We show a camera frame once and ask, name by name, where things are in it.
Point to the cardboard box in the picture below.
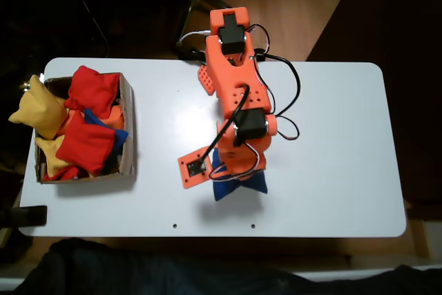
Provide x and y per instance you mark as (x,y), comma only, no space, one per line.
(127,129)

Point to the blue bean bag with speck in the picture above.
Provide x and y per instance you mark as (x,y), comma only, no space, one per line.
(255,186)

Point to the black table clamp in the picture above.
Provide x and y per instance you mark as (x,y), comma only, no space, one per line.
(191,55)

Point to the orange bean bag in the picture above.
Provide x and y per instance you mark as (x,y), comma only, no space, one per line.
(115,117)

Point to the red bean bag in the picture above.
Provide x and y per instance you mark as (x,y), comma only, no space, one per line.
(86,144)
(91,91)
(67,173)

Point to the yellow bean bag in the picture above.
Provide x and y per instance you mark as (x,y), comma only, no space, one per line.
(52,157)
(39,108)

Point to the black bracket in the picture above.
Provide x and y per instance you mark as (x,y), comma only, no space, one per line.
(27,216)

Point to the dark blue fabric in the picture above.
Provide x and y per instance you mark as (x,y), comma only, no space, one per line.
(138,271)

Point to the orange gripper camera mount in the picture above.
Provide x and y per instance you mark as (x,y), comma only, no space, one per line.
(186,177)

